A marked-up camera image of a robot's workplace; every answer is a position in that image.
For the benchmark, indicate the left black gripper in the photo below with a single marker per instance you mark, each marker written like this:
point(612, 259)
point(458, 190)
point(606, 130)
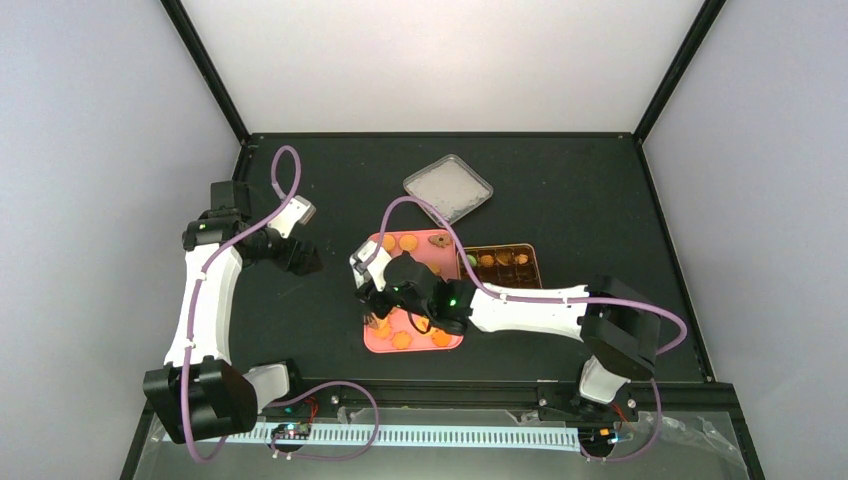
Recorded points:
point(299, 263)

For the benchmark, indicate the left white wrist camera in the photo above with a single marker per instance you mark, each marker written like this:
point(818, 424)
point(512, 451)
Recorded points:
point(297, 211)

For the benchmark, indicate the pink plastic tray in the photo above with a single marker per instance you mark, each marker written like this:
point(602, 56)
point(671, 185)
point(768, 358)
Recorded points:
point(415, 334)

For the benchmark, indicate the white slotted cable duct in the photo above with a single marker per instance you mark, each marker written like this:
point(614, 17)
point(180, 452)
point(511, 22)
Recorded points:
point(437, 436)

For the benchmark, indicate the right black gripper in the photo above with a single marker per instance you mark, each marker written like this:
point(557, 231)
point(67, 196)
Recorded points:
point(378, 308)

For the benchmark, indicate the clear plastic lid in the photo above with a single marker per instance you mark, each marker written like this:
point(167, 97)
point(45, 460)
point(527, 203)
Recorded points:
point(450, 186)

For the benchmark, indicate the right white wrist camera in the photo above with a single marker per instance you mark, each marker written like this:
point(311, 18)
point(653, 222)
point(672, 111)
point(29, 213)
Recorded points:
point(368, 264)

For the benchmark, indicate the gold cookie tin box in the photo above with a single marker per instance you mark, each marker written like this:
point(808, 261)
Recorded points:
point(516, 265)

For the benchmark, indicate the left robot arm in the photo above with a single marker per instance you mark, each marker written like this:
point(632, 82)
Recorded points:
point(198, 394)

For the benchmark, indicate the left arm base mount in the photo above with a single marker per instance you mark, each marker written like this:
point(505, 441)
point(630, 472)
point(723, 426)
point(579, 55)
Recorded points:
point(305, 405)

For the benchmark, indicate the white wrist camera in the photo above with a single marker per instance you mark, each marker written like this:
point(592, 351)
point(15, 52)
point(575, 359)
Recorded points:
point(368, 264)
point(297, 211)

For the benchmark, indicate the brown flower cookie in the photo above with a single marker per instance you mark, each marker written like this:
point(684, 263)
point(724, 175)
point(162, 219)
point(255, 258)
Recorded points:
point(440, 240)

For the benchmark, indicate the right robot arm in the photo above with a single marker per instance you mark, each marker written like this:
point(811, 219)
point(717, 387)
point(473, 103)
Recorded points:
point(621, 335)

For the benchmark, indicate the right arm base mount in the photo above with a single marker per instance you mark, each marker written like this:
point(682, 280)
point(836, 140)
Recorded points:
point(561, 401)

